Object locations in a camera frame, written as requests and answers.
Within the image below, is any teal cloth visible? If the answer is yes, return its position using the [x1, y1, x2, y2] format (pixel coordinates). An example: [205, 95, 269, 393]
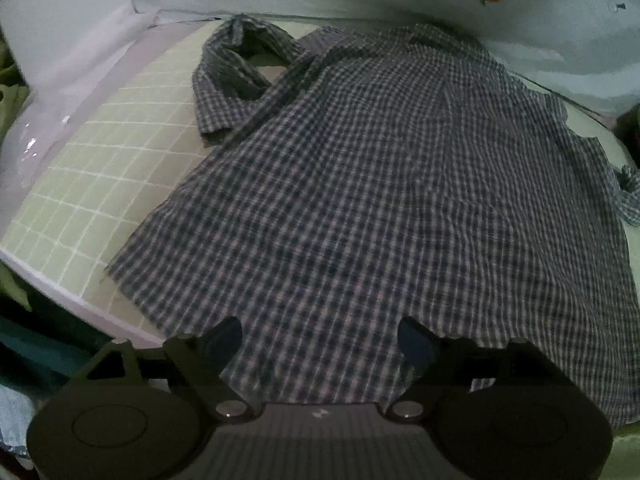
[0, 314, 103, 393]

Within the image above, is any white carrot print sheet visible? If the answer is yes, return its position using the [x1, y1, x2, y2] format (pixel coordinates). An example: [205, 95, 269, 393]
[119, 0, 640, 117]

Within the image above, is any clear plastic sheet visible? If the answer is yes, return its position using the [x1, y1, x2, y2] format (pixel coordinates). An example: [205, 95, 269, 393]
[0, 4, 222, 196]

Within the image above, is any light blue cloth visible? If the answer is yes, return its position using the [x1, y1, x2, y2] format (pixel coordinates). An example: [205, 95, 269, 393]
[0, 385, 43, 457]

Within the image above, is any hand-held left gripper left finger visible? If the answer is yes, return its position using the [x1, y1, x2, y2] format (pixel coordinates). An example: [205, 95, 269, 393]
[63, 316, 262, 424]

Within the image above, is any green grid bed mat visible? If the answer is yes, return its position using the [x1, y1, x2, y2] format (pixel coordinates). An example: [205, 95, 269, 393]
[0, 22, 640, 480]

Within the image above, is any plaid button shirt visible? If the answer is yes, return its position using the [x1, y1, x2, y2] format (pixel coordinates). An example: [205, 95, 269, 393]
[102, 12, 640, 428]

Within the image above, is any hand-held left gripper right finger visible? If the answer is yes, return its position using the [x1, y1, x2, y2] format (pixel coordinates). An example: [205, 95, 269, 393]
[382, 315, 577, 424]

